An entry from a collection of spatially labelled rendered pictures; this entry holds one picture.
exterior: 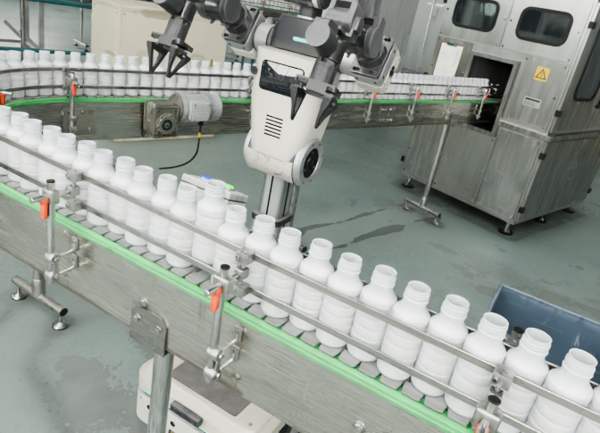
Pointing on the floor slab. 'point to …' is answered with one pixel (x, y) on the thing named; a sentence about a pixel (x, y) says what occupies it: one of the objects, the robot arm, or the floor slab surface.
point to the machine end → (520, 100)
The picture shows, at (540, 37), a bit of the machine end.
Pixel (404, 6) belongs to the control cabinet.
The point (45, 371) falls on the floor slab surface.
